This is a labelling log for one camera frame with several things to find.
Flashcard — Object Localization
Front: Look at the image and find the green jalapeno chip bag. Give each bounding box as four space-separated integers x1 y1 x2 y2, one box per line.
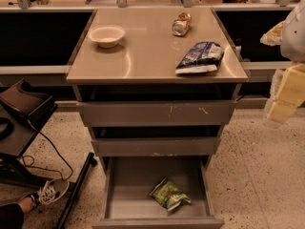
150 177 192 212

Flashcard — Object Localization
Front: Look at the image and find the black floor bar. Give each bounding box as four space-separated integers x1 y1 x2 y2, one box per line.
54 153 97 229

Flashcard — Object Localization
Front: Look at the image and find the person's leg in black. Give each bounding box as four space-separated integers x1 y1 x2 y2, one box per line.
0 197 35 229

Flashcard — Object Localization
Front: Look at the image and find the top drawer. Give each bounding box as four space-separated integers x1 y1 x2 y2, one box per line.
76 100 236 127

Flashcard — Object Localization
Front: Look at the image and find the black cable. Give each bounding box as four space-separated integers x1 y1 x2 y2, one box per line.
20 119 74 182

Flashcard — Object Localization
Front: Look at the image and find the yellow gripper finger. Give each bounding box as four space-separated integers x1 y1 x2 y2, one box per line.
266 102 297 123

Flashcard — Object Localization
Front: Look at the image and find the white bowl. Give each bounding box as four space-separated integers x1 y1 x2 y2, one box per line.
88 25 125 48

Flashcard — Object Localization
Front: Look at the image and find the crushed metal can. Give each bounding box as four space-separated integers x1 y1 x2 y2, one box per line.
172 12 192 36

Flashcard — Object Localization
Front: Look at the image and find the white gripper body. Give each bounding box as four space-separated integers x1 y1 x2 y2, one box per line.
275 63 305 108

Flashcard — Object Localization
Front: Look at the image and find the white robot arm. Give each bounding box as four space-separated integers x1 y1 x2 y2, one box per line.
260 0 305 128

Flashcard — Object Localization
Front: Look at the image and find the grey drawer cabinet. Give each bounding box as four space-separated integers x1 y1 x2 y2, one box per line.
65 6 250 229

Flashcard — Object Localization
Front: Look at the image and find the open bottom drawer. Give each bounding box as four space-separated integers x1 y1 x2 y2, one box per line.
92 156 224 229

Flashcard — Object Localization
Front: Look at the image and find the blue chip bag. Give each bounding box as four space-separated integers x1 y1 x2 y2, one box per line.
175 41 224 74

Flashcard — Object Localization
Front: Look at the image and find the middle drawer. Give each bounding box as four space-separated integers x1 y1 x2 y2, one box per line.
91 125 220 156

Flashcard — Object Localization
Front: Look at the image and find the grey sneaker with laces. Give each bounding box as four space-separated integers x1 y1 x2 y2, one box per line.
22 178 70 208

